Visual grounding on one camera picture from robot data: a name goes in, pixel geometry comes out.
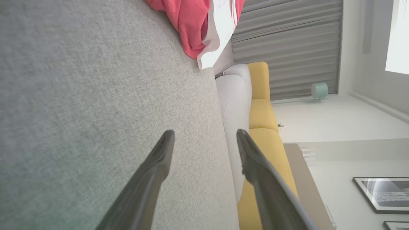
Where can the grey fabric sofa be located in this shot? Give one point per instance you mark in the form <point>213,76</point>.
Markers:
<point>80,95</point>

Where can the yellow sofa backrest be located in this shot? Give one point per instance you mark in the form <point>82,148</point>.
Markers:
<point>263,115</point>

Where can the beige wooden ledge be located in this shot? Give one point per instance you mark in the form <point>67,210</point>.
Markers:
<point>306,185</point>

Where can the mint green round lamp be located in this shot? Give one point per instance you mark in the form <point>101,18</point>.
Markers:
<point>319,90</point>

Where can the light grey sofa seat cushion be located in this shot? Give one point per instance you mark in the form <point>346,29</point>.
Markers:
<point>235,105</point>

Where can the small black framed picture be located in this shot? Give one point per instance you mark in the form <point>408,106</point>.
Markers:
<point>399,226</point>

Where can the red shirt with white sleeves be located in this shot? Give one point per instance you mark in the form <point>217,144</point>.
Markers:
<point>188,22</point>

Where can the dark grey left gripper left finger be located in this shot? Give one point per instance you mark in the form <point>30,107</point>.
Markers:
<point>143,191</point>

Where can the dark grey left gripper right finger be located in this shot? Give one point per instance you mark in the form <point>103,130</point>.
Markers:
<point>271,198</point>

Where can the grey pleated curtain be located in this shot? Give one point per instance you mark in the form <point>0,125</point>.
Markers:
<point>287,48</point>

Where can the large black framed picture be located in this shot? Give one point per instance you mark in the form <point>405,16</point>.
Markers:
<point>386,193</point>

